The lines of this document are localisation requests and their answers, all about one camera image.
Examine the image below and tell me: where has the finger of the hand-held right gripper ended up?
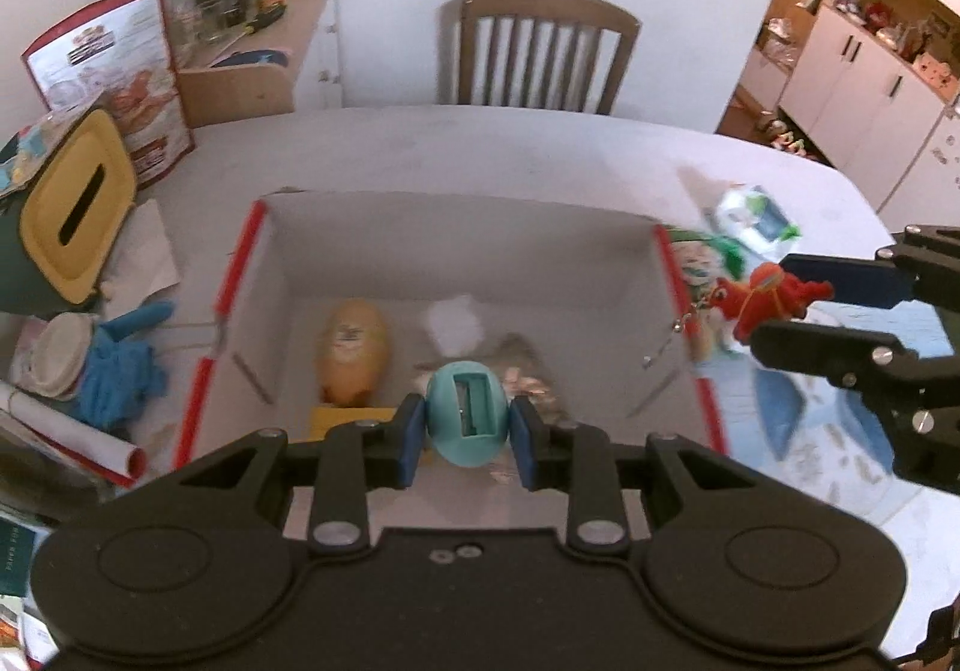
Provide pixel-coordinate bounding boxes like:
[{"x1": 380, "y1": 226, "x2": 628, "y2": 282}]
[
  {"x1": 750, "y1": 318, "x2": 960, "y2": 490},
  {"x1": 778, "y1": 224, "x2": 960, "y2": 312}
]

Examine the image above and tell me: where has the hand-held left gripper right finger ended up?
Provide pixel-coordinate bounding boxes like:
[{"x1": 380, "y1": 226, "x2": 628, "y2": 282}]
[{"x1": 509, "y1": 395, "x2": 760, "y2": 556}]

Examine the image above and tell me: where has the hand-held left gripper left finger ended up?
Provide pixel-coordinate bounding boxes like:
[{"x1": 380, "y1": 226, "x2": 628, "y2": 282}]
[{"x1": 176, "y1": 395, "x2": 429, "y2": 556}]

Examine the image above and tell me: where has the teal egg-shaped keychain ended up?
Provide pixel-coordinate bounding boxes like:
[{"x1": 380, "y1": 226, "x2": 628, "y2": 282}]
[{"x1": 424, "y1": 360, "x2": 515, "y2": 470}]

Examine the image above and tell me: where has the red plush crayfish keychain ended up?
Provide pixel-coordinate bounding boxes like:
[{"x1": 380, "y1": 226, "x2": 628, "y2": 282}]
[{"x1": 643, "y1": 260, "x2": 836, "y2": 370}]

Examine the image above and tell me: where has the white green wet wipes packet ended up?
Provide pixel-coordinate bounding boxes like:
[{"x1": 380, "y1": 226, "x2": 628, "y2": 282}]
[{"x1": 703, "y1": 185, "x2": 804, "y2": 250}]

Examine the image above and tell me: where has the clear plastic wrapper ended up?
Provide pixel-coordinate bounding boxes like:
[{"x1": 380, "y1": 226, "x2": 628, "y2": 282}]
[{"x1": 423, "y1": 294, "x2": 486, "y2": 355}]

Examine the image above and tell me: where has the embroidered sachet green tassel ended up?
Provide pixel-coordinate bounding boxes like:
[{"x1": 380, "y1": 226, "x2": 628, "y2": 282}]
[{"x1": 663, "y1": 227, "x2": 752, "y2": 362}]

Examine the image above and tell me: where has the red cardboard box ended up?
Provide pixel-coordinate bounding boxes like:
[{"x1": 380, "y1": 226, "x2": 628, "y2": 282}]
[{"x1": 172, "y1": 186, "x2": 730, "y2": 486}]

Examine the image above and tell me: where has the pair of small shoes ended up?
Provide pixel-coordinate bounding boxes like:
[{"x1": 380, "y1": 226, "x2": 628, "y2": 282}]
[{"x1": 753, "y1": 112, "x2": 820, "y2": 160}]

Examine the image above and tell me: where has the white lower cupboard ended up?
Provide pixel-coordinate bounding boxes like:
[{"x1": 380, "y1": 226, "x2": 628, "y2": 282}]
[{"x1": 778, "y1": 4, "x2": 960, "y2": 215}]

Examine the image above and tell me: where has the blue rubber glove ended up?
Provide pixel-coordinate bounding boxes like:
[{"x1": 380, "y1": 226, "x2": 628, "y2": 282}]
[{"x1": 78, "y1": 299, "x2": 178, "y2": 434}]

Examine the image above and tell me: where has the white paper napkin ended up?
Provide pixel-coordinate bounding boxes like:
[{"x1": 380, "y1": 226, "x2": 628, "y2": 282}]
[{"x1": 100, "y1": 198, "x2": 182, "y2": 302}]

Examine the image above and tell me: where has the rolled white paper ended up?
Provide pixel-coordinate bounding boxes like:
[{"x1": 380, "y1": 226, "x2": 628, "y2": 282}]
[{"x1": 0, "y1": 381, "x2": 149, "y2": 490}]

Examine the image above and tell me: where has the white paper cup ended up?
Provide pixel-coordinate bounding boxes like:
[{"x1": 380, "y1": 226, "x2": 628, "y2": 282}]
[{"x1": 10, "y1": 312, "x2": 99, "y2": 404}]

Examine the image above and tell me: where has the brown wooden chair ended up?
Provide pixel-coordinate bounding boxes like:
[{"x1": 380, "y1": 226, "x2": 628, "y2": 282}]
[{"x1": 438, "y1": 0, "x2": 643, "y2": 118}]

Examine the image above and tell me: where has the green tissue box yellow lid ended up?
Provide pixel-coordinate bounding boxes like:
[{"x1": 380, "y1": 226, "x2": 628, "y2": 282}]
[{"x1": 0, "y1": 107, "x2": 141, "y2": 314}]

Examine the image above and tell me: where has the dark green book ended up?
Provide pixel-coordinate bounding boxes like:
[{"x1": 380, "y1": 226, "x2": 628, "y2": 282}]
[{"x1": 0, "y1": 504, "x2": 55, "y2": 666}]

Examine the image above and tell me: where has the white side cabinet wooden top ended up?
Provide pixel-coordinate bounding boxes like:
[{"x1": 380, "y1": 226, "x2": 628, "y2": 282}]
[{"x1": 175, "y1": 0, "x2": 343, "y2": 130}]

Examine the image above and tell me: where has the red snack bag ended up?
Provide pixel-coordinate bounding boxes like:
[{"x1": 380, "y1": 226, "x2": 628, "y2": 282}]
[{"x1": 20, "y1": 0, "x2": 198, "y2": 190}]

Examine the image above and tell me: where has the dark glass jar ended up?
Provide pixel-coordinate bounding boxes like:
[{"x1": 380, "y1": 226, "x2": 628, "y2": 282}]
[{"x1": 195, "y1": 0, "x2": 253, "y2": 44}]

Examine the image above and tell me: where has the colourful plastic packet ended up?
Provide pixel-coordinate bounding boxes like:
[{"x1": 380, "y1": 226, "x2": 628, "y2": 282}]
[{"x1": 0, "y1": 109, "x2": 85, "y2": 201}]

